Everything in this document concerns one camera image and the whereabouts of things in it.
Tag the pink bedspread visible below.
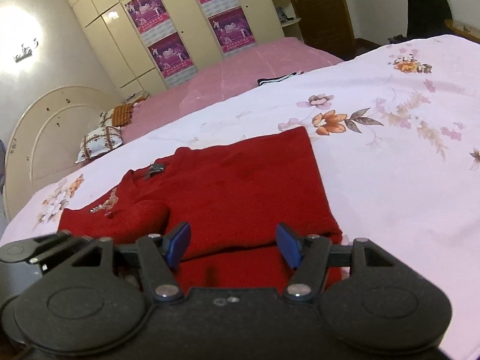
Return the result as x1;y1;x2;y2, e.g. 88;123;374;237
122;37;342;144

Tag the brown white patterned pillow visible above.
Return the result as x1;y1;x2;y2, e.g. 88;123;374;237
75;126;123;164

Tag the cream curved headboard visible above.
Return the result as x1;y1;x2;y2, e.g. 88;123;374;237
3;85;120;220

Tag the red knit sweater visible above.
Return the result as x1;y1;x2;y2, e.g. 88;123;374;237
59;127;343;291

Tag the black white striped garment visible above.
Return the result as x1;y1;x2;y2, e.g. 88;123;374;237
257;71;304;86

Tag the purple poster lower left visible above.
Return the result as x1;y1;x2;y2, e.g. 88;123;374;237
148;33;194;79

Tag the white floral bedsheet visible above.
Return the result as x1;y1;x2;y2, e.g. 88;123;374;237
0;34;480;360

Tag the purple poster lower right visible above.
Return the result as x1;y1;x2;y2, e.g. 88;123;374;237
208;7;256;55

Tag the wall lamp fixture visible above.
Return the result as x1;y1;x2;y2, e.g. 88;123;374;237
14;38;39;63

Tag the cream wardrobe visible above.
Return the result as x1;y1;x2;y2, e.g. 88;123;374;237
68;0;284;95

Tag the black chair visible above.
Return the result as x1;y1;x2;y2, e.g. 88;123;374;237
388;0;453;44

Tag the purple poster upper left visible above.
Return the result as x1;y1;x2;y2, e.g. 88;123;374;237
124;0;170;34

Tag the cream open shelf unit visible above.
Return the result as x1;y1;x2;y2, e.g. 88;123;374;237
272;0;304;41

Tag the orange brown cushion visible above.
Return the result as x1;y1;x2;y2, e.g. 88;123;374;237
112;103;134;127

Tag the brown wooden door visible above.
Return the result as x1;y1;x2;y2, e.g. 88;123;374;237
290;0;356;60

